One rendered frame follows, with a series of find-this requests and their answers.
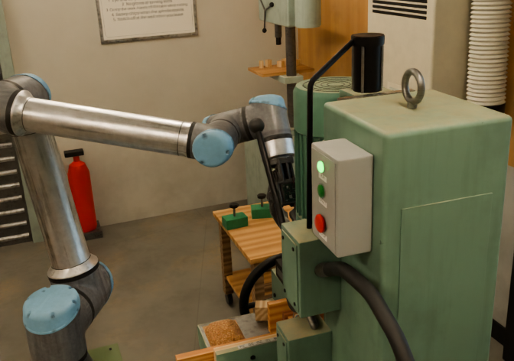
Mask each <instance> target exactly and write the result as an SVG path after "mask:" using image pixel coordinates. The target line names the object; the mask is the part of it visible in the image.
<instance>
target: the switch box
mask: <svg viewBox="0 0 514 361"><path fill-rule="evenodd" d="M320 160H322V161H323V162H324V165H325V172H324V173H322V175H324V176H325V177H326V178H327V182H324V181H323V180H322V179H320V178H319V170H318V169H317V163H318V161H320ZM311 172H312V223H313V233H314V235H315V236H316V237H317V238H318V239H319V240H320V241H321V242H322V243H323V244H324V245H325V246H326V247H327V248H328V249H329V250H330V251H331V252H332V253H333V254H334V255H335V256H336V257H337V258H341V257H345V256H349V255H355V254H360V253H364V252H370V251H371V250H372V184H373V155H372V154H370V153H369V152H367V151H365V150H363V149H362V148H360V147H358V146H357V145H355V144H353V143H352V142H350V141H348V140H346V139H345V138H339V139H334V140H328V141H318V142H313V143H312V144H311ZM320 173H321V172H320ZM321 183H322V184H323V185H324V187H325V190H326V197H325V198H324V199H322V198H321V199H322V200H324V201H325V202H326V203H327V208H326V207H325V206H324V205H322V204H321V203H320V202H319V195H318V192H317V187H318V185H319V184H321ZM317 214H320V215H321V216H322V217H323V218H324V220H325V223H326V228H325V230H324V232H323V234H324V235H325V236H326V237H327V241H325V240H324V239H323V238H322V237H321V236H320V235H319V232H318V231H317V229H316V227H315V224H314V218H315V216H316V215H317Z"/></svg>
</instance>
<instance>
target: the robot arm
mask: <svg viewBox="0 0 514 361"><path fill-rule="evenodd" d="M254 118H260V119H261V120H262V121H263V122H264V124H265V127H264V129H263V131H262V136H263V139H264V143H265V147H266V151H267V153H268V159H269V162H270V165H271V168H274V169H275V170H274V171H272V173H273V176H274V179H275V184H276V187H277V191H278V195H279V199H280V202H281V207H282V210H283V214H284V216H285V222H286V223H287V222H290V220H289V219H288V212H286V211H285V210H284V208H283V206H287V205H289V206H290V207H294V208H293V209H292V210H291V211H290V212H289V216H290V218H291V220H292V221H296V195H295V177H294V176H295V175H294V170H293V167H292V164H293V163H294V159H293V157H294V142H293V138H292V133H291V127H290V124H289V120H288V114H287V108H286V106H285V101H284V99H283V98H282V97H281V96H279V95H275V94H266V95H260V96H257V97H253V98H251V99H250V100H249V106H244V107H241V108H238V109H233V110H229V111H226V112H221V113H218V114H212V115H209V116H207V117H206V118H204V120H203V121H202V123H201V122H185V121H179V120H174V119H165V118H160V117H154V116H149V115H140V114H135V113H130V112H120V111H115V110H111V109H101V108H96V107H91V106H81V105H77V104H71V103H66V102H57V101H52V100H51V92H50V88H49V86H48V85H47V84H46V83H45V82H44V81H43V80H42V79H41V78H40V77H39V76H36V75H34V74H31V73H22V74H15V75H13V76H11V77H9V78H7V79H5V80H1V81H0V132H4V133H5V134H8V135H11V138H12V141H13V144H14V147H15V150H16V153H17V156H18V160H19V163H20V165H21V170H22V173H23V175H24V179H25V182H26V185H27V188H28V192H29V194H30V197H31V202H32V204H33V207H34V211H35V214H36V217H37V221H38V223H39V226H40V229H41V233H42V236H43V238H44V243H45V245H46V248H47V252H48V255H49V258H50V262H51V267H50V268H49V270H48V271H47V276H48V279H49V282H50V287H49V288H46V287H44V288H41V289H39V290H37V291H35V292H34V293H33V294H31V295H30V296H29V297H28V298H27V300H26V301H25V302H24V305H23V323H24V328H25V332H26V336H27V341H28V348H29V352H30V357H31V361H93V359H92V357H91V356H90V355H89V353H88V352H87V346H86V337H85V333H86V330H87V329H88V327H89V326H90V324H91V323H92V322H93V320H94V319H95V317H96V316H97V314H98V313H99V312H100V311H101V309H102V307H103V306H104V305H105V304H106V302H107V301H108V299H109V297H110V295H111V293H112V289H113V284H114V283H113V279H112V273H111V271H110V270H109V269H108V268H107V266H106V265H104V264H103V263H102V262H99V260H98V258H97V256H95V255H93V254H91V253H89V250H88V248H87V244H86V240H85V237H84V235H83V230H82V226H81V224H80V219H79V217H78V213H77V211H76V206H75V203H74V200H73V195H72V193H71V190H70V185H69V182H68V180H67V175H66V172H65V169H64V166H63V162H62V159H61V156H60V151H59V148H58V146H57V141H56V138H55V136H59V137H64V138H73V139H78V140H83V141H92V142H97V143H102V144H107V145H116V146H121V147H126V148H134V149H140V150H145V151H153V152H158V153H164V154H172V155H177V156H182V157H186V158H191V159H195V160H197V161H198V162H199V163H200V164H202V165H204V166H206V167H218V166H220V165H222V164H224V163H225V162H227V161H228V160H229V159H230V158H231V156H232V155H233V152H234V149H235V148H236V146H237V145H238V144H240V143H243V142H247V141H251V140H256V139H257V138H256V135H255V133H253V132H251V131H250V129H249V122H250V121H251V120H252V119H254Z"/></svg>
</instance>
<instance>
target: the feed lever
mask: <svg viewBox="0 0 514 361"><path fill-rule="evenodd" d="M264 127H265V124H264V122H263V121H262V120H261V119H260V118H254V119H252V120H251V121H250V122H249V129H250V131H251V132H253V133H255V135H256V138H257V141H258V144H259V150H260V152H261V156H262V161H263V164H264V167H265V172H266V176H267V179H268V184H269V187H270V191H271V193H272V199H273V202H274V205H275V210H276V213H277V217H278V221H279V225H280V228H281V224H282V223H286V222H285V216H284V214H283V210H282V207H281V202H280V199H279V195H278V191H277V187H276V184H275V179H274V176H273V173H272V168H271V165H270V162H269V159H268V153H267V151H266V147H265V143H264V139H263V136H262V131H263V129H264ZM286 300H287V302H288V306H289V308H290V309H291V310H292V311H293V312H296V311H295V309H294V308H293V307H292V306H291V304H290V302H289V301H288V299H287V298H286ZM307 321H308V323H309V324H310V327H311V329H313V330H316V329H317V328H318V323H317V320H316V317H315V316H310V317H307Z"/></svg>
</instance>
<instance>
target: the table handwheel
mask: <svg viewBox="0 0 514 361"><path fill-rule="evenodd" d="M281 258H282V253H279V254H277V255H273V256H271V257H269V258H267V259H266V260H264V261H263V262H261V263H260V264H259V265H257V266H256V267H255V268H254V269H253V270H252V272H251V273H250V274H249V276H248V277H247V279H246V280H245V282H244V284H243V286H242V290H241V292H240V296H239V312H240V315H241V316H242V315H245V314H250V312H249V309H251V308H254V307H255V302H251V303H249V295H250V293H251V290H252V288H253V286H254V284H255V283H256V282H257V280H258V279H259V278H260V277H261V276H262V275H263V274H264V273H265V272H266V271H268V270H269V269H270V268H272V267H273V266H275V260H276V259H281Z"/></svg>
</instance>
